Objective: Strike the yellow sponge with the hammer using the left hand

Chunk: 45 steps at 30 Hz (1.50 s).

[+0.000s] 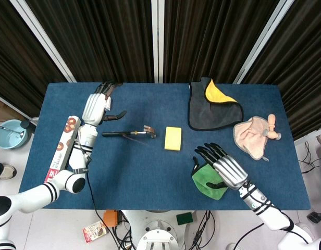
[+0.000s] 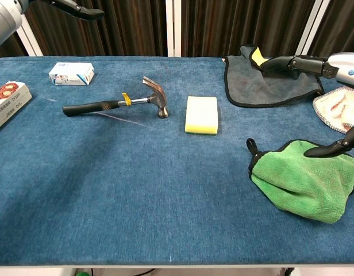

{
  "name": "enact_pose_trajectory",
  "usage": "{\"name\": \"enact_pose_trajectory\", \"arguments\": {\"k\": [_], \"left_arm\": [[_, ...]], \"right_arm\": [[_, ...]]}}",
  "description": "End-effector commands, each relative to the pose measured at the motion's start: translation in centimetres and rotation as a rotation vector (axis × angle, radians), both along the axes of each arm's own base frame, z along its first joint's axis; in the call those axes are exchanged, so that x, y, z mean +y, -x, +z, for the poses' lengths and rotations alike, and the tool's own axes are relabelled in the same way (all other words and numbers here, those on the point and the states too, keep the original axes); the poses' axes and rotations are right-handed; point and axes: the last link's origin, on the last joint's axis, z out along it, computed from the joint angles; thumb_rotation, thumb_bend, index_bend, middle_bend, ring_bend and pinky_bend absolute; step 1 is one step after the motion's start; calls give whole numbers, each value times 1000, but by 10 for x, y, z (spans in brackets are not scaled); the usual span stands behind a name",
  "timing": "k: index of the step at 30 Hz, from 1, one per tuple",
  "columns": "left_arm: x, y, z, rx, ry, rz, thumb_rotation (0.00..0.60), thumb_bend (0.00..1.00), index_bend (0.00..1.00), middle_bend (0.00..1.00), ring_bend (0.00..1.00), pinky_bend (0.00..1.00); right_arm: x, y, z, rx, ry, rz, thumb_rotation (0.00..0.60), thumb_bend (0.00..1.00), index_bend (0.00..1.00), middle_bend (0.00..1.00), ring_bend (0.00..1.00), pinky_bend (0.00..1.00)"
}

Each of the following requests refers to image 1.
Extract long white box, red print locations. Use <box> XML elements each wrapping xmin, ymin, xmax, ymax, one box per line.
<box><xmin>43</xmin><ymin>116</ymin><xmax>81</xmax><ymax>184</ymax></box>

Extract dark pleated curtain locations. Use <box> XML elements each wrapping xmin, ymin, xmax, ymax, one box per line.
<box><xmin>0</xmin><ymin>0</ymin><xmax>321</xmax><ymax>141</ymax></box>

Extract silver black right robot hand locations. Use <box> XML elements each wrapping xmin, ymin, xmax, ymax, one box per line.
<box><xmin>192</xmin><ymin>142</ymin><xmax>249</xmax><ymax>191</ymax></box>

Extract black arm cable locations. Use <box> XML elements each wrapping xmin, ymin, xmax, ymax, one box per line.
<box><xmin>83</xmin><ymin>156</ymin><xmax>137</xmax><ymax>250</ymax></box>

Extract snack packet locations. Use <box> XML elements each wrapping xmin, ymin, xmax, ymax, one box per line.
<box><xmin>82</xmin><ymin>220</ymin><xmax>108</xmax><ymax>244</ymax></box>

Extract pink cloth with grey edge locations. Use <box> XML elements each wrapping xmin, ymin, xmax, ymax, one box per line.
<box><xmin>232</xmin><ymin>116</ymin><xmax>270</xmax><ymax>161</ymax></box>

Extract blue table mat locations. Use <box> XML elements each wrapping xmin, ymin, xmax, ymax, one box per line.
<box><xmin>19</xmin><ymin>82</ymin><xmax>312</xmax><ymax>211</ymax></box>

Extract beige shoe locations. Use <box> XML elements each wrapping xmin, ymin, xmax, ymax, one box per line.
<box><xmin>0</xmin><ymin>164</ymin><xmax>17</xmax><ymax>180</ymax></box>

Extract metal ladle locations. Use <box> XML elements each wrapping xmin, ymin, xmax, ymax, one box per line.
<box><xmin>0</xmin><ymin>124</ymin><xmax>25</xmax><ymax>138</ymax></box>

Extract white frame post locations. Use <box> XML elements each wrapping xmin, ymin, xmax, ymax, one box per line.
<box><xmin>151</xmin><ymin>0</ymin><xmax>165</xmax><ymax>83</ymax></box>
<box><xmin>9</xmin><ymin>0</ymin><xmax>77</xmax><ymax>83</ymax></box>
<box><xmin>233</xmin><ymin>0</ymin><xmax>294</xmax><ymax>84</ymax></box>

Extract dark green rectangular block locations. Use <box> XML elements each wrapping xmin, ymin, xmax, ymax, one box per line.
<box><xmin>176</xmin><ymin>212</ymin><xmax>194</xmax><ymax>226</ymax></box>

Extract light blue plastic basin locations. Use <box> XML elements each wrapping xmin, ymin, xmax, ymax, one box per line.
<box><xmin>0</xmin><ymin>119</ymin><xmax>29</xmax><ymax>150</ymax></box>

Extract yellow sponge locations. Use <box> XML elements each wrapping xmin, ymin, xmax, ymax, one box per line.
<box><xmin>164</xmin><ymin>126</ymin><xmax>183</xmax><ymax>151</ymax></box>

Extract green microfibre cloth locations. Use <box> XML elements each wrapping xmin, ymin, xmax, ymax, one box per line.
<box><xmin>191</xmin><ymin>156</ymin><xmax>228</xmax><ymax>201</ymax></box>

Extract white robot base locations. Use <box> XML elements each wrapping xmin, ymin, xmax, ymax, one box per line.
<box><xmin>121</xmin><ymin>209</ymin><xmax>203</xmax><ymax>250</ymax></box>

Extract orange box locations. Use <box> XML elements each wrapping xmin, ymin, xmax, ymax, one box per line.
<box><xmin>103</xmin><ymin>210</ymin><xmax>118</xmax><ymax>228</ymax></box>

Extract black floor cables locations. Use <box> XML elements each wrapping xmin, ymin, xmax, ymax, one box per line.
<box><xmin>298</xmin><ymin>140</ymin><xmax>321</xmax><ymax>174</ymax></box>

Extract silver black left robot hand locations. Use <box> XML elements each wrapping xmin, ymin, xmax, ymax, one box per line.
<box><xmin>81</xmin><ymin>81</ymin><xmax>127</xmax><ymax>126</ymax></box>

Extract grey cloth with yellow lining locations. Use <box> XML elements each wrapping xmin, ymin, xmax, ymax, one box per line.
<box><xmin>188</xmin><ymin>77</ymin><xmax>244</xmax><ymax>132</ymax></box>

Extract claw hammer with black handle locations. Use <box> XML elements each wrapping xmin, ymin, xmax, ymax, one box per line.
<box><xmin>102</xmin><ymin>124</ymin><xmax>158</xmax><ymax>140</ymax></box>

